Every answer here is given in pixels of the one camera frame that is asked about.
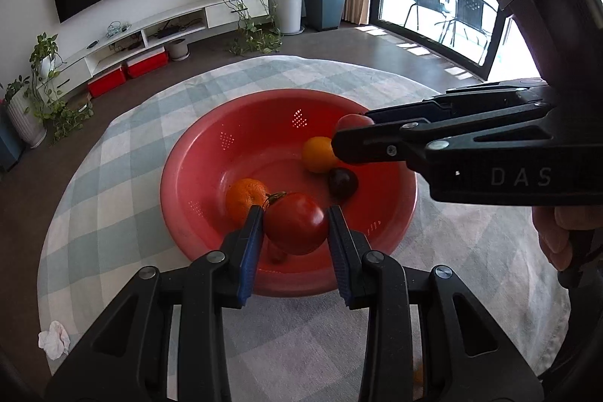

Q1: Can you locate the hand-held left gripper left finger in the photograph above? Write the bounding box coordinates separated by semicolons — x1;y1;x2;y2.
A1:
44;205;265;402

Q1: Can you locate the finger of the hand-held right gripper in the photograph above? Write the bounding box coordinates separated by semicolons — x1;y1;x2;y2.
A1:
331;99;553;166
364;78;551;126

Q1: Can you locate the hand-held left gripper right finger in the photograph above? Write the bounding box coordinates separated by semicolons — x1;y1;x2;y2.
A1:
328;205;542;402

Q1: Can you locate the small red tomato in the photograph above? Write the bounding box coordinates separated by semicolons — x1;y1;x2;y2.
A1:
335;113;376;168

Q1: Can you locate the dark purple plum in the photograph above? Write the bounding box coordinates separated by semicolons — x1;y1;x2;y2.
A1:
328;167;359;198

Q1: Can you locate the orange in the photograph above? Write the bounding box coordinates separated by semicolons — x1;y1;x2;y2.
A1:
302;137;341;174

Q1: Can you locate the red tomato with stem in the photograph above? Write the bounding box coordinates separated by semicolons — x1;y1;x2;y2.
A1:
263;191;329;256

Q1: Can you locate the dark orange tangerine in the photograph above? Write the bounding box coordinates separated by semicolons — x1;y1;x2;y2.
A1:
225;178;271;229

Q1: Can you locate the red plastic bowl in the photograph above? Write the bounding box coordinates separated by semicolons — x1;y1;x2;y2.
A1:
159;90;418;298

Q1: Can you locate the person's right hand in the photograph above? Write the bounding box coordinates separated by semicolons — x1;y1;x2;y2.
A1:
534;205;573;273

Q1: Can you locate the checkered tablecloth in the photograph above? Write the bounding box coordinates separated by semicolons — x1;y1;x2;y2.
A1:
37;55;573;402

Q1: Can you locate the white TV cabinet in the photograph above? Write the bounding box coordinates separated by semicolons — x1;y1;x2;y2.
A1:
61;0;270;94

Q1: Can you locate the grey round pot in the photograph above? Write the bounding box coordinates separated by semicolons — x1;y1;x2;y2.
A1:
168;38;190;61

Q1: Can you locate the crumpled white tissue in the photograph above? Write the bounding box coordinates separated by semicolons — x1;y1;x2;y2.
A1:
38;320;71;360

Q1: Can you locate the red storage box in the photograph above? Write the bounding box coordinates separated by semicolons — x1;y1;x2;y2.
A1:
87;67;128;98
125;49;169;79

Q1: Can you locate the plant in white ribbed pot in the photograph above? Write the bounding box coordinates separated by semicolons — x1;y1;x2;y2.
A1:
2;75;48;148

